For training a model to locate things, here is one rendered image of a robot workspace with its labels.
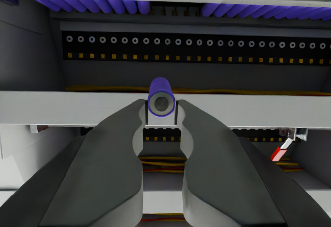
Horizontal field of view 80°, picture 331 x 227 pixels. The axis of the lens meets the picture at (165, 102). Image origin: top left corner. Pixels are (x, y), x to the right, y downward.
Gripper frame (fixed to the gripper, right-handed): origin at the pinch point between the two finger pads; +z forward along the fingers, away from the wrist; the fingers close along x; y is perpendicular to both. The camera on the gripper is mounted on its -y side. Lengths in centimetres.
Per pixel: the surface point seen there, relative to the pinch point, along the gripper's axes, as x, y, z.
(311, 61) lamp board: 30.3, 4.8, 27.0
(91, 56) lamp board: -12.9, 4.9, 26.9
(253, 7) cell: 13.4, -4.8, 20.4
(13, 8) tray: -21.3, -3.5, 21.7
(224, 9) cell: 9.5, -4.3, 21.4
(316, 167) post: 39, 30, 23
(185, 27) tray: 4.9, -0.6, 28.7
